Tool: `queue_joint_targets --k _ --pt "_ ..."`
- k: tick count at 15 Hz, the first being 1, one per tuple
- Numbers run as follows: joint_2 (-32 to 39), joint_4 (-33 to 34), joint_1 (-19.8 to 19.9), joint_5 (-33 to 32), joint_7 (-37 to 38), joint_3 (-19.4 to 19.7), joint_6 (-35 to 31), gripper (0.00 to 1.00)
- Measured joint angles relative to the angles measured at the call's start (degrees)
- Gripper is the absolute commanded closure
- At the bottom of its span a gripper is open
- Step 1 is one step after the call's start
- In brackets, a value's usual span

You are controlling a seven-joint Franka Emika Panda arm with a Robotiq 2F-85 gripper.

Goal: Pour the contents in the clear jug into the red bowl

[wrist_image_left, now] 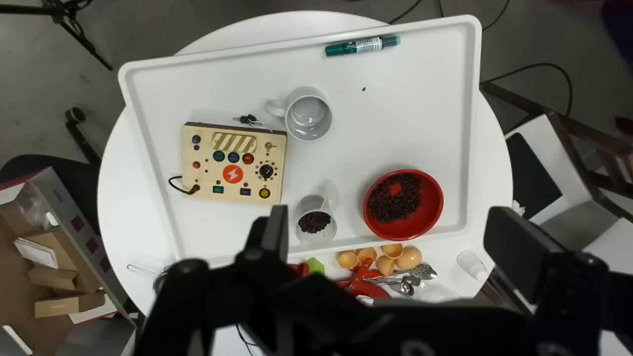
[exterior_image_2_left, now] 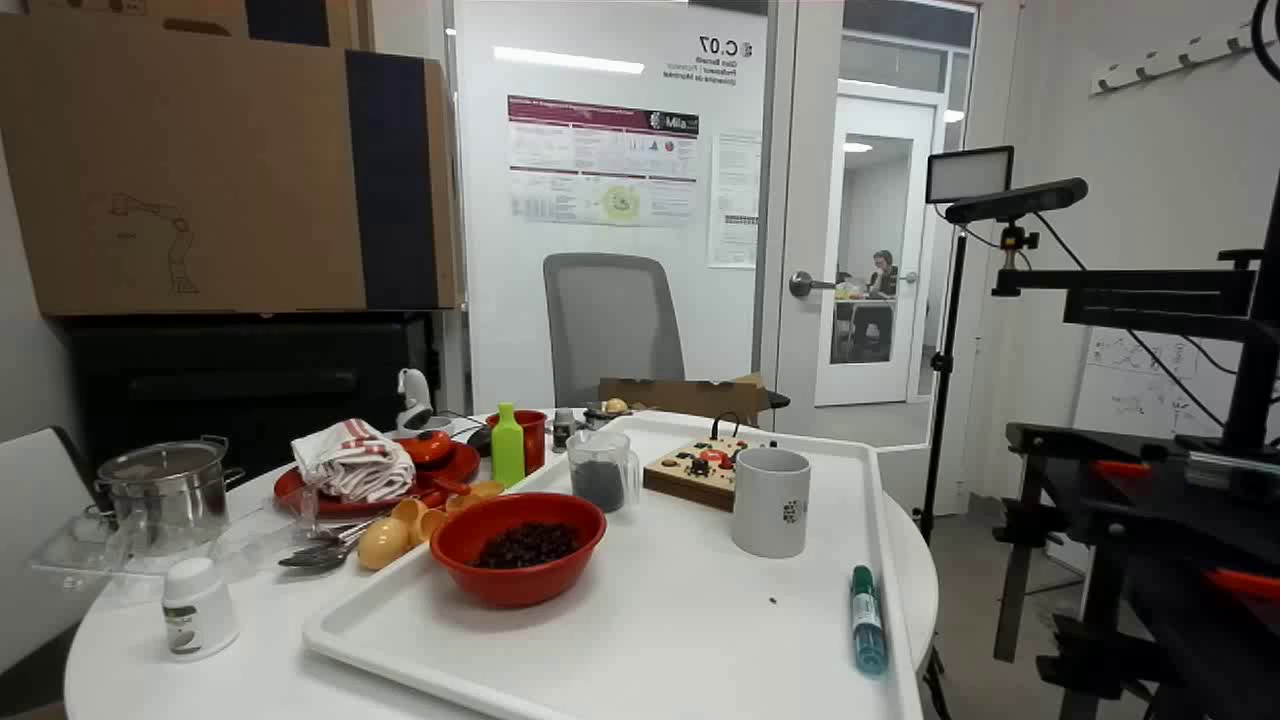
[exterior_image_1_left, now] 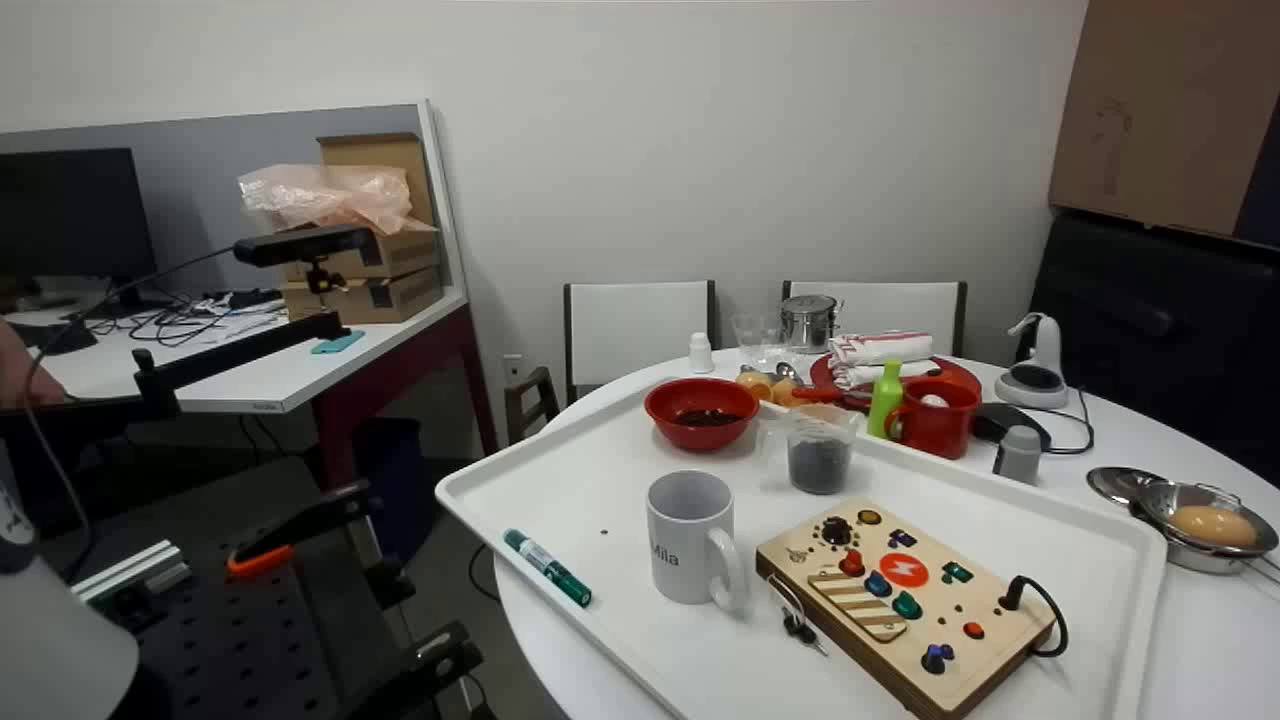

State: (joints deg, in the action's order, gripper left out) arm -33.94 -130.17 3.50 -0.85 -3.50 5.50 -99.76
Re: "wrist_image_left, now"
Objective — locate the metal cutlery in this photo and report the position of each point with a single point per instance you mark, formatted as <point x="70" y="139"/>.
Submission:
<point x="408" y="281"/>

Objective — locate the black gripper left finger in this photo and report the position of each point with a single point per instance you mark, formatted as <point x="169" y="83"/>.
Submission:
<point x="197" y="299"/>

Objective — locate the red bowl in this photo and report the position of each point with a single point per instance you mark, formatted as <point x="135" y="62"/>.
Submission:
<point x="402" y="204"/>

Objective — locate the white ceramic mug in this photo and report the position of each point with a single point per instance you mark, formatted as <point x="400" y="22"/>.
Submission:
<point x="303" y="111"/>

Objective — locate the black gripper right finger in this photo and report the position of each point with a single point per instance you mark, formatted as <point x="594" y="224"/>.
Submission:
<point x="562" y="285"/>

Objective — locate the open cardboard box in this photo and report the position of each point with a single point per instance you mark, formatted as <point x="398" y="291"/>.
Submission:
<point x="56" y="279"/>

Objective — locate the green marker pen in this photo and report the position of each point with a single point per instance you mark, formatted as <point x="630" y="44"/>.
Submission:
<point x="361" y="46"/>

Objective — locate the white plastic tray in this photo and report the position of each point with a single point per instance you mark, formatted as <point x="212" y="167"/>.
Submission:
<point x="402" y="107"/>

